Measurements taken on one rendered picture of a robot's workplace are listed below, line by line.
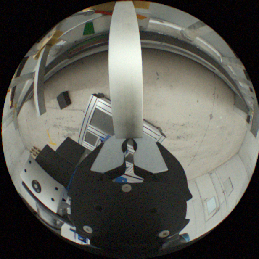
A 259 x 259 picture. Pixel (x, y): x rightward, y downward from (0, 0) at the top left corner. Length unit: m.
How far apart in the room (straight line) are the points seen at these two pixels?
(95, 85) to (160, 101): 0.76
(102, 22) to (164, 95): 0.93
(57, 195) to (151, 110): 1.01
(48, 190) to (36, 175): 0.05
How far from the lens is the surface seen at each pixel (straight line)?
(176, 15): 0.55
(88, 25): 0.30
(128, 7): 0.18
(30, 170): 0.26
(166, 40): 0.38
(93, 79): 1.05
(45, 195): 0.23
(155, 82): 0.97
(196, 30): 0.33
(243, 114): 2.54
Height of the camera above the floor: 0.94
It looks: 62 degrees down
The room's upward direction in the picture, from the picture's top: 178 degrees counter-clockwise
